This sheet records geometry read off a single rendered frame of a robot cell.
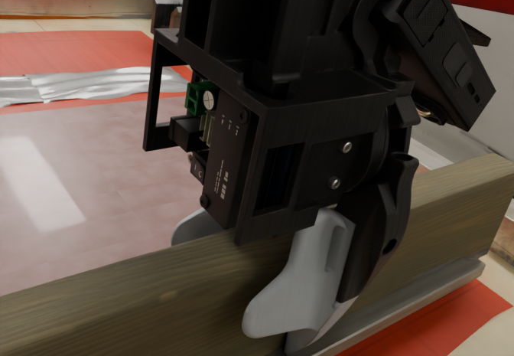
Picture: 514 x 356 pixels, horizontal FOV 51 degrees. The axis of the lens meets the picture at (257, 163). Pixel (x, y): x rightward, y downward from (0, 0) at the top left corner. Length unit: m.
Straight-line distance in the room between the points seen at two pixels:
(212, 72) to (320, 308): 0.13
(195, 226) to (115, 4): 0.63
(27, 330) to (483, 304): 0.33
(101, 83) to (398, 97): 0.45
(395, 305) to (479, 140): 2.20
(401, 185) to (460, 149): 2.36
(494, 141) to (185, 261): 2.30
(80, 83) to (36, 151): 0.14
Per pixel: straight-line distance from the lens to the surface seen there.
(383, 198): 0.22
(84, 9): 0.85
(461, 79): 0.25
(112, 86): 0.62
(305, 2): 0.18
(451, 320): 0.42
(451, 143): 2.59
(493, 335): 0.42
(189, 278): 0.22
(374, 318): 0.33
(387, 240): 0.23
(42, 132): 0.53
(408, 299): 0.36
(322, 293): 0.25
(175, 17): 0.70
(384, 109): 0.20
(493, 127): 2.49
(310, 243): 0.23
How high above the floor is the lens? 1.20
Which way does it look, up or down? 29 degrees down
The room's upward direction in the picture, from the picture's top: 13 degrees clockwise
